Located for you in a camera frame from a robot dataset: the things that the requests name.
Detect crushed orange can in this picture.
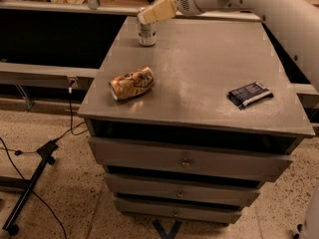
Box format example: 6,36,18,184
109,67,155,101

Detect back metal rail shelf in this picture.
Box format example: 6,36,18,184
0,0,319,23

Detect silver 7up can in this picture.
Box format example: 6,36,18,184
137,16,157,47

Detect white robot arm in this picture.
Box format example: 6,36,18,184
138,0,319,90

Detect middle grey drawer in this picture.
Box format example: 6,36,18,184
105,173,260,207

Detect grey side shelf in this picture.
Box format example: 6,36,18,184
0,63,98,90

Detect black floor cable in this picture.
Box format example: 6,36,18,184
0,87,90,239

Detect bottom grey drawer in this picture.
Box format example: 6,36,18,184
114,197,241,224

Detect grey drawer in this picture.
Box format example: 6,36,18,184
89,136,292,181
105,173,260,207
114,197,241,224

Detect grey drawer cabinet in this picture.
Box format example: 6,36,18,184
79,18,314,212

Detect dark blue snack packet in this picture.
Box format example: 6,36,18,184
228,82,274,110

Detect top grey drawer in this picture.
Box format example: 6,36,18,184
89,136,292,181

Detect black stand leg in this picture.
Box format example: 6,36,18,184
0,140,58,236

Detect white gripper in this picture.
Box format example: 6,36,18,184
138,0,229,25

